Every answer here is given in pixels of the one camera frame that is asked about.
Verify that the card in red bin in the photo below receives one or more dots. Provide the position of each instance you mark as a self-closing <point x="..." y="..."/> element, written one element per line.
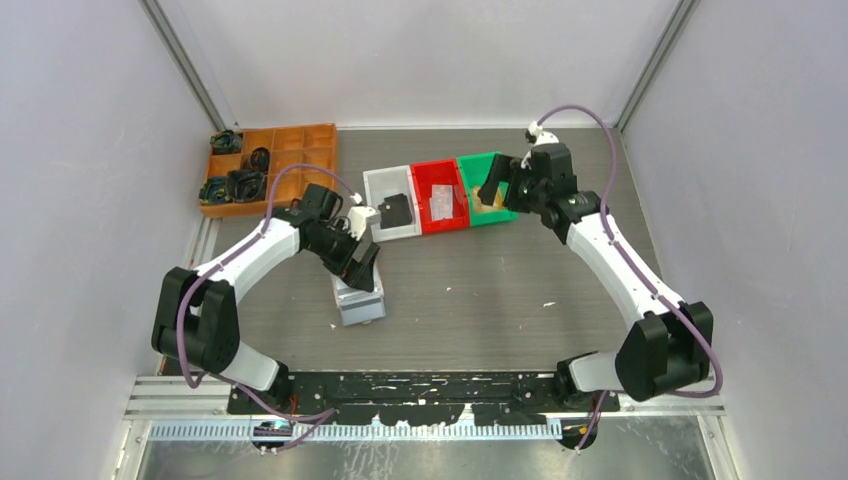
<point x="441" y="202"/>

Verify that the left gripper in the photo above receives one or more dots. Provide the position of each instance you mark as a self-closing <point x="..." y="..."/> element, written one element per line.
<point x="356" y="273"/>

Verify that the white plastic bin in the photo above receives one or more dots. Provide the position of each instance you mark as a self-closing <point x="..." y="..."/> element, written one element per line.
<point x="392" y="192"/>

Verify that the pink leather card holder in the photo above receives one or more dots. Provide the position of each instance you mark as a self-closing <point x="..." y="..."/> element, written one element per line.
<point x="358" y="307"/>

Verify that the black coiled strap small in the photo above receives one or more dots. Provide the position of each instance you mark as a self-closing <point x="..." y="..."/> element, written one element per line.
<point x="259" y="160"/>

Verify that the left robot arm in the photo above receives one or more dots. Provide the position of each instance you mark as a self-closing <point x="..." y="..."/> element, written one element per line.
<point x="197" y="322"/>

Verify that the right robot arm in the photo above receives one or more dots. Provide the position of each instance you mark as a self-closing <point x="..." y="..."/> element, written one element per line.
<point x="665" y="349"/>

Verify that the red plastic bin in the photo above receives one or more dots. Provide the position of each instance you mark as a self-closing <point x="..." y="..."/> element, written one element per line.
<point x="444" y="172"/>

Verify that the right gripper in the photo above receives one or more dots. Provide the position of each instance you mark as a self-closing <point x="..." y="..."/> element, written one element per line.
<point x="499" y="171"/>

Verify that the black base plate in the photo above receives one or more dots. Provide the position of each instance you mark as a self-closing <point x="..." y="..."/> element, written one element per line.
<point x="494" y="398"/>

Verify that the aluminium rail front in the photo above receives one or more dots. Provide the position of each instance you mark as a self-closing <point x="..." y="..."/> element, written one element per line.
<point x="160" y="409"/>

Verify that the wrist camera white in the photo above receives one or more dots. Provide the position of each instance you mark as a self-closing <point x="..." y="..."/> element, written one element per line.
<point x="361" y="216"/>
<point x="536" y="136"/>

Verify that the orange compartment tray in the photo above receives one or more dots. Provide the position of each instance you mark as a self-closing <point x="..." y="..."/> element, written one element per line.
<point x="300" y="155"/>

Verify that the black coiled strap large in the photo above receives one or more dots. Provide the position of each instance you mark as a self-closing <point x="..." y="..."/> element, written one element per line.
<point x="245" y="186"/>

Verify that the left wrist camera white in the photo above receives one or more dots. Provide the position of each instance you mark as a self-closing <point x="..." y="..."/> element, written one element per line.
<point x="361" y="216"/>

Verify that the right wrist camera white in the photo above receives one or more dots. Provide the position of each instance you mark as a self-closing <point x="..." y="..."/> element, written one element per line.
<point x="536" y="136"/>

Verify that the black card in white bin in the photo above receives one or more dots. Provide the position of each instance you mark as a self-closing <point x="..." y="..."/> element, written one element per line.
<point x="395" y="211"/>

